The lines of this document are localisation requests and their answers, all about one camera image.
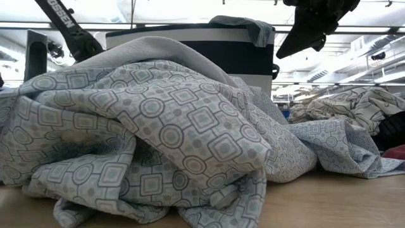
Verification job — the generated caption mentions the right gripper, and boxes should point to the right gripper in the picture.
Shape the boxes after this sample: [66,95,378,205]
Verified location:
[275,0,361,60]

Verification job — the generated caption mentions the white leaf print garment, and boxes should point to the white leaf print garment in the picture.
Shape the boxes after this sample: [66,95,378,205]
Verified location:
[289,87,405,137]

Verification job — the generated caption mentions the maroon sock coral toe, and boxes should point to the maroon sock coral toe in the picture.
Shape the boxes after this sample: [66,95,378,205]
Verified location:
[382,144,405,161]

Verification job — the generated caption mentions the light blue patterned shirt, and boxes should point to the light blue patterned shirt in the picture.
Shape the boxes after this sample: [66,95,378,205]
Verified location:
[0,36,405,228]

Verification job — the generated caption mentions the navy fabric bin white stripes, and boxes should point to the navy fabric bin white stripes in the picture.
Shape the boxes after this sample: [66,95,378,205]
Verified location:
[106,23,280,96]

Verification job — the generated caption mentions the black garment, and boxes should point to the black garment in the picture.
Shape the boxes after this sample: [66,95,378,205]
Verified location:
[371,110,405,151]

